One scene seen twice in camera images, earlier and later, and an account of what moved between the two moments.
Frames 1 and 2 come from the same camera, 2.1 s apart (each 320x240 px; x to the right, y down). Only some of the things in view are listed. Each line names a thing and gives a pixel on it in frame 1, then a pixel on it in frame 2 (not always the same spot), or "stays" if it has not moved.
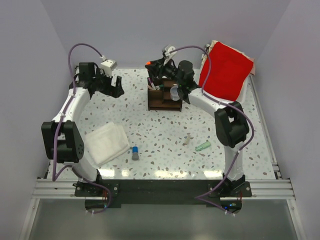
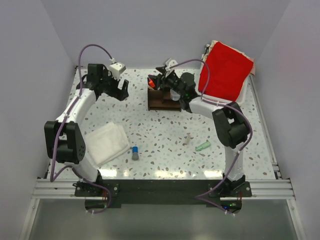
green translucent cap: x=202 y=146 stays
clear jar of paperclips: x=174 y=92 stays
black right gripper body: x=170 y=72 to x=171 y=81
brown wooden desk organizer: x=161 y=99 stays
